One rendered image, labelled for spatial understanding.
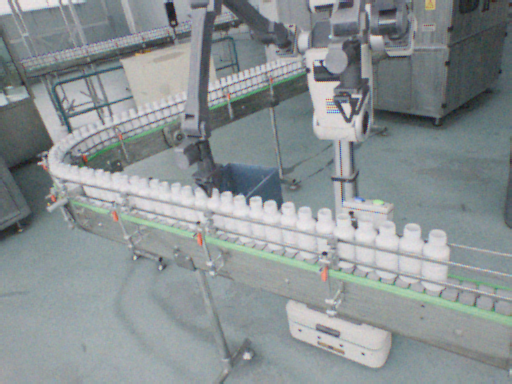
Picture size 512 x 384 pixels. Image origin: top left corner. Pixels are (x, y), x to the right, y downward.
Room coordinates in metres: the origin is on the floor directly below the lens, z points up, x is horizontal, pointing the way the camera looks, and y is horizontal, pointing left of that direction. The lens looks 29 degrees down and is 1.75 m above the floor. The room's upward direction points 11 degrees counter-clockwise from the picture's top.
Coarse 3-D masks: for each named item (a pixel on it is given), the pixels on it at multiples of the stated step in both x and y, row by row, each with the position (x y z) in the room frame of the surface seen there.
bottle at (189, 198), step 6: (186, 186) 1.21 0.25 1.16; (186, 192) 1.18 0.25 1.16; (186, 198) 1.18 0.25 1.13; (192, 198) 1.18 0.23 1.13; (186, 204) 1.17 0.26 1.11; (192, 204) 1.17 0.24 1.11; (186, 210) 1.17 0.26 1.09; (192, 210) 1.17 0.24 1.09; (186, 216) 1.18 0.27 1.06; (192, 216) 1.17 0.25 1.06; (198, 216) 1.17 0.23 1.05; (192, 228) 1.17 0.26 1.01
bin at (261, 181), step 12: (228, 168) 1.83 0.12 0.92; (240, 168) 1.81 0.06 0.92; (252, 168) 1.76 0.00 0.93; (264, 168) 1.71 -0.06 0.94; (276, 168) 1.67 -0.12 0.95; (216, 180) 1.74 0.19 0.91; (228, 180) 1.82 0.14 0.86; (240, 180) 1.82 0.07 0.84; (252, 180) 1.77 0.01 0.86; (264, 180) 1.56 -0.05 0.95; (276, 180) 1.64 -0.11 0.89; (240, 192) 1.83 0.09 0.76; (252, 192) 1.47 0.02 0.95; (264, 192) 1.55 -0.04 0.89; (276, 192) 1.63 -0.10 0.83
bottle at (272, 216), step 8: (272, 200) 1.00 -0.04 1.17; (272, 208) 0.96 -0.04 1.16; (264, 216) 0.98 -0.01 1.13; (272, 216) 0.96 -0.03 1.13; (280, 216) 0.97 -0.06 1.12; (280, 224) 0.96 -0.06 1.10; (272, 232) 0.95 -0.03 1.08; (280, 232) 0.96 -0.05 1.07; (280, 240) 0.95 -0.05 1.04; (272, 248) 0.96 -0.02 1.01; (280, 248) 0.95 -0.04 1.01
